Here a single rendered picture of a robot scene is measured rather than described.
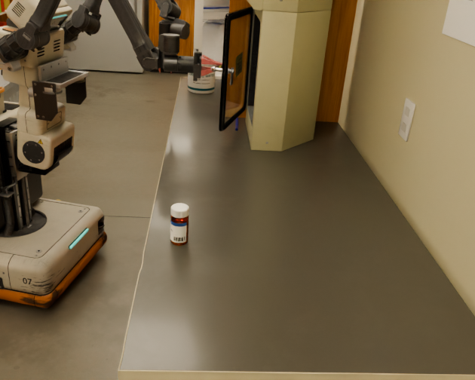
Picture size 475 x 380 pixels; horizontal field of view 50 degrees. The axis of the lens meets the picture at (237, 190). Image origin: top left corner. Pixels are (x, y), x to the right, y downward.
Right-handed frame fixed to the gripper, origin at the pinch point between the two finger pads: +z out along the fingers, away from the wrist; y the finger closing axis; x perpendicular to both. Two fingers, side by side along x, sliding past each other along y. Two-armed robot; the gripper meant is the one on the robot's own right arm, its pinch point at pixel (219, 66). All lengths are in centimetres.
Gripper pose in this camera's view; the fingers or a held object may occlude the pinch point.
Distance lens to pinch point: 185.7
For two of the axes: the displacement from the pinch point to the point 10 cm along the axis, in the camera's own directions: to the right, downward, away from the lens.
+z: 10.0, 0.5, 0.6
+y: 0.7, -9.0, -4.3
